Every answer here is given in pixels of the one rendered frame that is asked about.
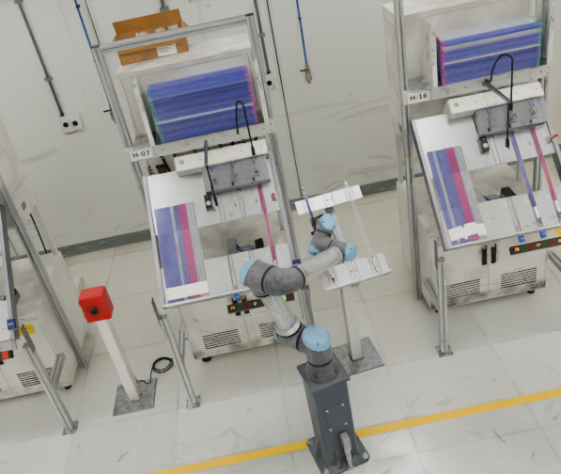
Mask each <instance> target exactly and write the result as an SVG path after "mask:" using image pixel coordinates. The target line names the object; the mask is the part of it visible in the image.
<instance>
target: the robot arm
mask: <svg viewBox="0 0 561 474"><path fill-rule="evenodd" d="M311 220H312V222H311ZM310 222H311V226H312V230H313V231H312V232H311V235H313V238H312V240H311V243H310V245H309V247H308V252H309V253H310V254H311V255H314V257H313V258H311V259H309V260H307V261H305V262H303V263H301V264H299V265H298V266H294V265H293V266H290V267H289V268H281V267H278V266H275V265H272V264H269V263H267V262H264V261H261V260H256V259H250V260H248V261H247V262H246V263H245V264H244V265H243V266H242V268H241V272H240V283H241V284H242V285H243V286H247V287H248V288H250V290H251V292H252V293H253V295H254V296H255V297H257V298H260V299H261V301H262V303H263V304H264V306H265V307H266V309H267V310H268V311H269V313H270V315H271V316H272V318H273V320H274V322H275V326H274V332H273V333H274V337H275V339H276V340H277V341H278V342H280V343H281V344H283V345H287V346H288V347H290V348H292V349H295V350H297V351H299V352H301V353H304V354H306V358H307V362H306V367H305V373H306V377H307V379H308V380H309V381H311V382H312V383H315V384H320V385H322V384H327V383H330V382H332V381H334V380H335V379H336V377H337V376H338V375H339V366H338V363H337V361H336V360H335V358H334V356H333V351H332V345H331V338H330V336H329V332H328V331H327V329H326V328H324V327H323V326H321V325H317V324H315V325H310V326H307V325H304V324H302V322H301V321H300V319H299V317H298V316H297V315H295V314H292V312H291V310H290V309H289V307H288V304H287V302H286V301H285V299H284V297H283V295H286V294H290V293H293V292H296V291H298V290H300V289H301V288H302V287H304V285H305V283H306V282H307V281H309V280H310V279H312V278H314V277H316V276H318V275H320V274H321V273H323V272H325V271H326V270H328V269H330V268H331V267H333V266H335V265H336V264H338V263H340V262H341V261H353V260H354V259H355V257H356V254H357V249H356V246H355V245H352V244H350V243H345V242H342V241H338V240H336V239H332V238H331V236H332V233H333V231H334V229H335V227H336V225H337V219H336V217H335V216H334V215H333V214H331V213H327V214H320V215H317V216H316V217H313V218H311V219H310Z"/></svg>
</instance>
